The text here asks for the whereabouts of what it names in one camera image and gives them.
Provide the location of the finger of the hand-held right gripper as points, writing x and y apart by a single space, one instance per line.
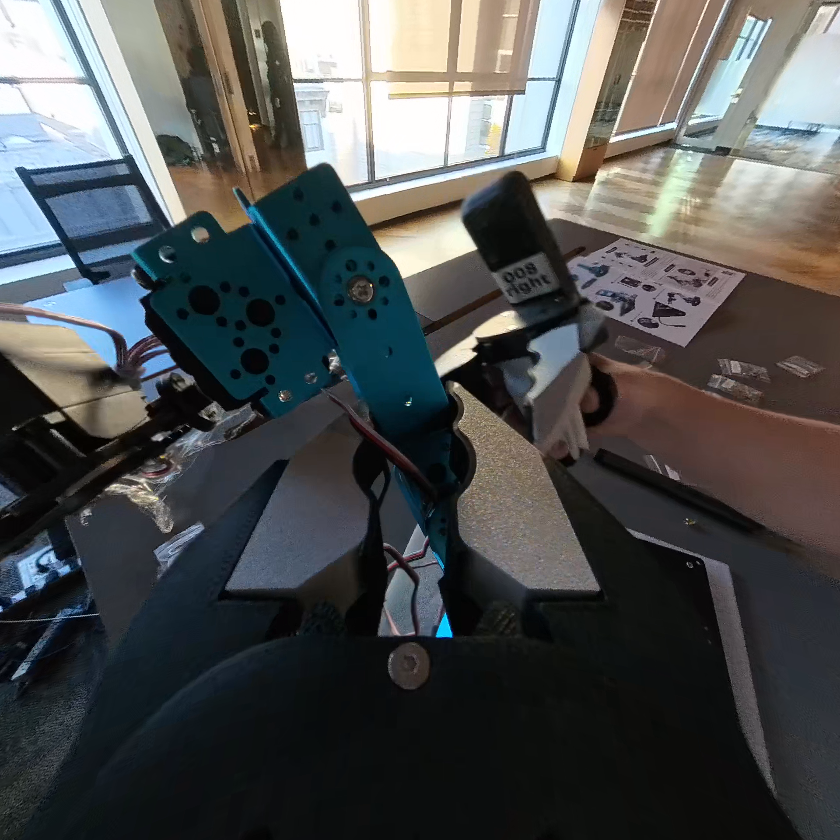
551 361

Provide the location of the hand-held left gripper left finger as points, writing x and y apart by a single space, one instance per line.
295 525

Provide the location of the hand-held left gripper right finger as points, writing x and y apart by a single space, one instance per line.
518 525

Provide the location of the blue toy robot arm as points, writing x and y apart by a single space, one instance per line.
367 328

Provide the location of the robot arm instruction booklet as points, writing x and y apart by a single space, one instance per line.
715 282

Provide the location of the person's right forearm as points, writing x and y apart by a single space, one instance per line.
754 459

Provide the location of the empty black desk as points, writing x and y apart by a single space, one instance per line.
98 308

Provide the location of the person's right hand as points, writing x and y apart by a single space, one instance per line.
636 407

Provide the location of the large glass window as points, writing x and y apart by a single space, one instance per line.
39 164
407 131

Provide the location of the white foam sheet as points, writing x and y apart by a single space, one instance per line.
741 656

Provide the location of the mirrored wooden cabinet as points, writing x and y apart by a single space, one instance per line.
216 184

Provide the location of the black mesh office chair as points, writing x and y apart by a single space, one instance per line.
98 203

